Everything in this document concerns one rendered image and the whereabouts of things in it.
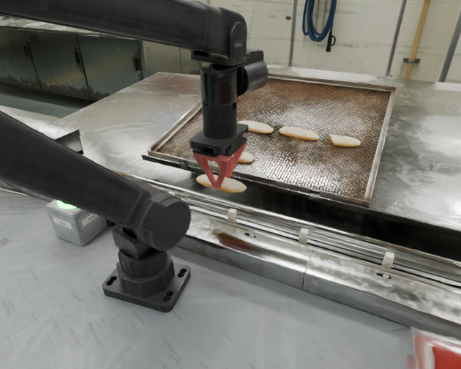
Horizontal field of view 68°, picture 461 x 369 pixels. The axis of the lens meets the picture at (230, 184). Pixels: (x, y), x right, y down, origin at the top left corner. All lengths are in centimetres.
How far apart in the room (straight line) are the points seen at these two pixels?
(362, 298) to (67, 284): 46
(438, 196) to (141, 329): 57
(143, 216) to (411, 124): 71
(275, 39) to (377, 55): 117
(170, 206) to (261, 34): 411
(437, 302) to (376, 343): 11
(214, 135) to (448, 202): 45
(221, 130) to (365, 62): 378
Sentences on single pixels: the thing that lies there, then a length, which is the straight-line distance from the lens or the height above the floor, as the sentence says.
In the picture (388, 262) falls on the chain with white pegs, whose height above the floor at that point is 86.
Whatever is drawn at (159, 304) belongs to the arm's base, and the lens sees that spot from 55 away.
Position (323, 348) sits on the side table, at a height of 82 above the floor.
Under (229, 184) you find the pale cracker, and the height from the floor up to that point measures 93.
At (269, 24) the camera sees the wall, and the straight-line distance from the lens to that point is 446.
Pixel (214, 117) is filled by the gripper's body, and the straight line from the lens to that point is 55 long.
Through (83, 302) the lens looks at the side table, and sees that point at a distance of 60.
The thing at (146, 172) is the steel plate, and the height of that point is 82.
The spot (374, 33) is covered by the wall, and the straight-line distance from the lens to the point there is 422.
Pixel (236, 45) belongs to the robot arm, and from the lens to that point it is 52.
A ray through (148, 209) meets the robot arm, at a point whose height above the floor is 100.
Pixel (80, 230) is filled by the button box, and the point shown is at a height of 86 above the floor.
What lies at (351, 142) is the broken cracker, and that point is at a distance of 83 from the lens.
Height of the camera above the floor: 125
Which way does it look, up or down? 31 degrees down
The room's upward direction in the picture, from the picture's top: straight up
